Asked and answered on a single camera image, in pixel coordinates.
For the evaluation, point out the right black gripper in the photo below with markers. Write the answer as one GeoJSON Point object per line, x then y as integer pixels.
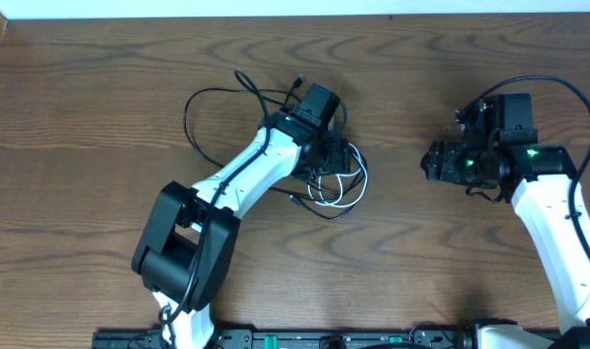
{"type": "Point", "coordinates": [435, 161]}

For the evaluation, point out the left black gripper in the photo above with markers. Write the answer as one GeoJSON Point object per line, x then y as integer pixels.
{"type": "Point", "coordinates": [337, 158]}

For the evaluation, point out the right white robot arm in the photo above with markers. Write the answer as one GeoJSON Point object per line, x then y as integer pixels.
{"type": "Point", "coordinates": [499, 149]}

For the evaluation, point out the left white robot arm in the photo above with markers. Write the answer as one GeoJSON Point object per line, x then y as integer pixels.
{"type": "Point", "coordinates": [186, 247]}

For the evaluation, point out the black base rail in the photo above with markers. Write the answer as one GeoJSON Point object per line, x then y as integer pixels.
{"type": "Point", "coordinates": [323, 339]}

